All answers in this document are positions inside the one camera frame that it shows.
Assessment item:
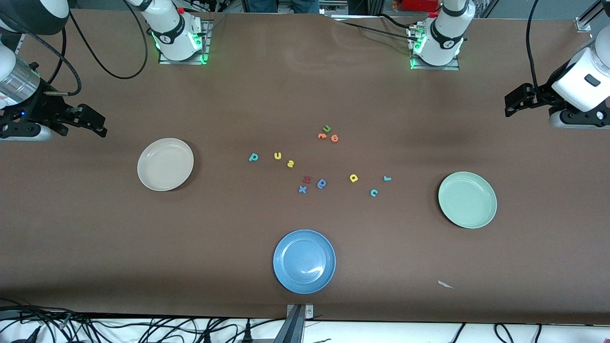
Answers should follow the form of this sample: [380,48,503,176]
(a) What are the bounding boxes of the beige round plate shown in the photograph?
[137,138,195,192]

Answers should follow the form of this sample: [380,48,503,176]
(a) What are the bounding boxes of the pale green round plate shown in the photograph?
[438,171,498,229]

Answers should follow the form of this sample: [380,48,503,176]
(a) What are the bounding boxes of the red box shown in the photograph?
[400,0,441,12]

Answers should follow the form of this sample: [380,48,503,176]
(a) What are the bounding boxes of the grey background equipment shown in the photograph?
[319,0,351,17]

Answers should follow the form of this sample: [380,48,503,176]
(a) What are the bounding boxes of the person legs in jeans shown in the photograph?
[243,0,320,14]

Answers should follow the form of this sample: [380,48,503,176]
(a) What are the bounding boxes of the blue round plate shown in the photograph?
[273,229,336,294]

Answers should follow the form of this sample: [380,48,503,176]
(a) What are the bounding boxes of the black right arm loop cable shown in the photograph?
[67,10,149,80]

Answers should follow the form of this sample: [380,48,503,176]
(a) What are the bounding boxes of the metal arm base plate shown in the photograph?
[409,21,460,71]
[158,19,211,65]

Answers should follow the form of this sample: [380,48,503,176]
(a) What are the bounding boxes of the black base supply cable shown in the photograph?
[329,13,420,43]

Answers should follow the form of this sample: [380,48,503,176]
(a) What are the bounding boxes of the black cable tangle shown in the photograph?
[0,298,286,343]

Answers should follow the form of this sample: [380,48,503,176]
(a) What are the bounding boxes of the dark metal post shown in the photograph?
[274,305,305,343]

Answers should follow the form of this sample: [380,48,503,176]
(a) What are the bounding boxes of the silver bracket plate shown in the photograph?
[286,303,315,321]

